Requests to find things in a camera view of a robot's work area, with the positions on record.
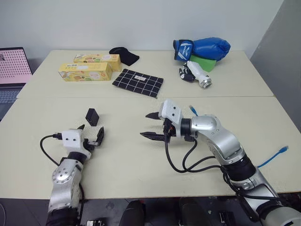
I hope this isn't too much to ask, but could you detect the green foam block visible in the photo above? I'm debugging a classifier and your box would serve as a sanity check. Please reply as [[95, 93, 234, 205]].
[[189, 55, 217, 73]]

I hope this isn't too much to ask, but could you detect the dark rounded shape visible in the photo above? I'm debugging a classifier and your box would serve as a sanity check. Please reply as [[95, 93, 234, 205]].
[[178, 197, 207, 226], [119, 200, 146, 226]]

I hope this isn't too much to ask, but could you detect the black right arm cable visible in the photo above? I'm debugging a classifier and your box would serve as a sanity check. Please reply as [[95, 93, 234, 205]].
[[164, 135, 259, 222]]

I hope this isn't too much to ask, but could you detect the black white grid pouch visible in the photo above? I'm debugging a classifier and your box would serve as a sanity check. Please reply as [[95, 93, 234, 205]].
[[112, 68, 165, 99]]

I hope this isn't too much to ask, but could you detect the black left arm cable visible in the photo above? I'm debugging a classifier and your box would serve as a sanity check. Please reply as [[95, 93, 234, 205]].
[[39, 133, 63, 167]]

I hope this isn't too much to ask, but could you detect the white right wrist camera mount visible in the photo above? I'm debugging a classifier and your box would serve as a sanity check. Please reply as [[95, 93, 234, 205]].
[[158, 98, 184, 137]]

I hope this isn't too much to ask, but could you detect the small black box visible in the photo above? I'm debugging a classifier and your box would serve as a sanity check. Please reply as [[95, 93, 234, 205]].
[[85, 108, 100, 127]]

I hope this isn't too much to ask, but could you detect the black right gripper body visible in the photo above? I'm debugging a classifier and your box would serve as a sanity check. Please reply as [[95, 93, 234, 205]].
[[161, 119, 178, 144]]

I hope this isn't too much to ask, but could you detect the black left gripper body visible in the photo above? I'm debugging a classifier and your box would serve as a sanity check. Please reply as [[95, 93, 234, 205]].
[[83, 138, 100, 152]]

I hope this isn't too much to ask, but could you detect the black fabric cap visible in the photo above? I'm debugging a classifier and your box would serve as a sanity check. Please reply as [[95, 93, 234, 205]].
[[109, 46, 140, 67]]

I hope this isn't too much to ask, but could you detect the yellow printed carton box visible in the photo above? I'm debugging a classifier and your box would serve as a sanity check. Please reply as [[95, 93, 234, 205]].
[[72, 53, 122, 72], [57, 62, 113, 82]]

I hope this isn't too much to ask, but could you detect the grey laptop with pink screen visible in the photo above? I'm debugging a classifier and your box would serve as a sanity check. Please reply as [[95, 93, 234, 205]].
[[0, 47, 32, 122]]

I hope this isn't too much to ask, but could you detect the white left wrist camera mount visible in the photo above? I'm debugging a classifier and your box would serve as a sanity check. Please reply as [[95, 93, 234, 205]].
[[61, 129, 92, 161]]

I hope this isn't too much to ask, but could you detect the blue boxing glove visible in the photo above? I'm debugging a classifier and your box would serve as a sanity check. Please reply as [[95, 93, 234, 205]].
[[173, 37, 231, 63]]

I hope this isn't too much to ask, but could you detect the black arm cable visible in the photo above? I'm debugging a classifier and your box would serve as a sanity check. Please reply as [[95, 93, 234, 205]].
[[164, 135, 259, 222], [39, 133, 63, 167]]

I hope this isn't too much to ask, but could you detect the blue Ethernet cable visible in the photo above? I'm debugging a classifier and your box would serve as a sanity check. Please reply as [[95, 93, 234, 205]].
[[189, 105, 289, 168]]

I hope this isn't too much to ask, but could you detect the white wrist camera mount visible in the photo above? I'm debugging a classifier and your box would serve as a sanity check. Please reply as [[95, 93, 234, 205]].
[[158, 98, 184, 137], [61, 129, 92, 161]]

